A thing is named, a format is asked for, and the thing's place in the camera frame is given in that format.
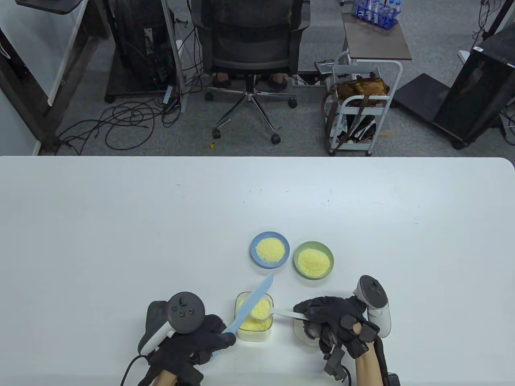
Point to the white desk with dark frame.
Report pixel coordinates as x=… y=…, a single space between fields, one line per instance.
x=72 y=80

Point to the small green dish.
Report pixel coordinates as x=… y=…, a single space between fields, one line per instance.
x=299 y=245

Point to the black computer tower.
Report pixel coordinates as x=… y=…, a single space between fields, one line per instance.
x=132 y=40

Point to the yellow chicken bouillon heap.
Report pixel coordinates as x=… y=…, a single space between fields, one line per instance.
x=270 y=248
x=314 y=261
x=261 y=309

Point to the person's right hand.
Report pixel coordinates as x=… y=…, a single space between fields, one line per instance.
x=330 y=311

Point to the small blue dish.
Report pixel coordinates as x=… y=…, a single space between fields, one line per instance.
x=254 y=259

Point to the black mesh office chair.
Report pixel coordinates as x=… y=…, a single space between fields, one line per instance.
x=249 y=52

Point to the blue test tube rack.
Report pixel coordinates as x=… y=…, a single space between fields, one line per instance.
x=376 y=18

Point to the brown leather bag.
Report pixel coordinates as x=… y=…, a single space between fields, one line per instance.
x=362 y=86

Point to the brown side table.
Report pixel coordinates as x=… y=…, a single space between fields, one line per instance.
x=374 y=40

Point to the person's right forearm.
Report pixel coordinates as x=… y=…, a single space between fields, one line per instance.
x=368 y=370

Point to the white plastic coffee spoon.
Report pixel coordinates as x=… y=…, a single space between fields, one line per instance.
x=285 y=313

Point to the white rolling cart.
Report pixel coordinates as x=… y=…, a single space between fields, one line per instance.
x=350 y=147

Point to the grey forearm sensor box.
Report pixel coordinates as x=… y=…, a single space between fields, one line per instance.
x=393 y=380

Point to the person's left hand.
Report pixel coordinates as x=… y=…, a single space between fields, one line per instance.
x=201 y=341

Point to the black glossy computer case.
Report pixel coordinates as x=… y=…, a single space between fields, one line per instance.
x=474 y=92

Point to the black and white controller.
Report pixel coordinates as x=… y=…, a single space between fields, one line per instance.
x=185 y=311
x=372 y=295

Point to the light blue plastic knife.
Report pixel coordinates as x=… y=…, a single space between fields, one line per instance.
x=257 y=293

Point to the white metal desk leg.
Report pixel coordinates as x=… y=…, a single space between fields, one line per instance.
x=177 y=60

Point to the black and white bag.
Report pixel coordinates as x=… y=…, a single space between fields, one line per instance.
x=362 y=130

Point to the white stand foot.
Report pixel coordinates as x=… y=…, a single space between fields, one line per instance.
x=464 y=56

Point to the clear chicken bouillon container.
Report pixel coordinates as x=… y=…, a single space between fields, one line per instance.
x=253 y=331

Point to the black flat base plate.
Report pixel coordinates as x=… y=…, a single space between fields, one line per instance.
x=422 y=94

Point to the cream container lid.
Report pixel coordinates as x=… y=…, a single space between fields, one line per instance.
x=299 y=335

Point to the person's left forearm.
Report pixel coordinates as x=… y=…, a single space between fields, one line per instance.
x=165 y=378

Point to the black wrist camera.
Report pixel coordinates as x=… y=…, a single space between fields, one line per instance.
x=334 y=362

